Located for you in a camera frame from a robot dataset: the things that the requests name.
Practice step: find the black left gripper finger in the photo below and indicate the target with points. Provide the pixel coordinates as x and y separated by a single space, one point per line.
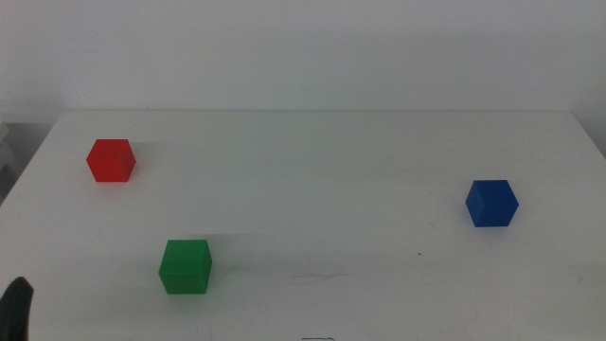
15 312

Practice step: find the blue cube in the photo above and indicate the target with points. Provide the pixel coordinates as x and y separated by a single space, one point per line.
492 203

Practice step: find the green cube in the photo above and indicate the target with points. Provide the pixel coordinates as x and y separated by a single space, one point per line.
184 267

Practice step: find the red cube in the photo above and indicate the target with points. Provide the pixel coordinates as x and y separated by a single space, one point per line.
110 161

